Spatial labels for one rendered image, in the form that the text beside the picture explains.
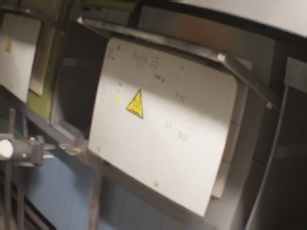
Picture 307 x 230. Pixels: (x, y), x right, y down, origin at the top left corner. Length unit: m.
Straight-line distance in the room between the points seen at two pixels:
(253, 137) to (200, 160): 0.17
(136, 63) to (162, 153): 0.30
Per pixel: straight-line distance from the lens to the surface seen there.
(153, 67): 1.65
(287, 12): 1.07
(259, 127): 1.50
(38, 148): 1.98
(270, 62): 1.48
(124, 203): 2.08
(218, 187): 1.60
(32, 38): 2.44
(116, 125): 1.78
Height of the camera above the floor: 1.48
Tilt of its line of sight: 11 degrees down
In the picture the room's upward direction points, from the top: 12 degrees clockwise
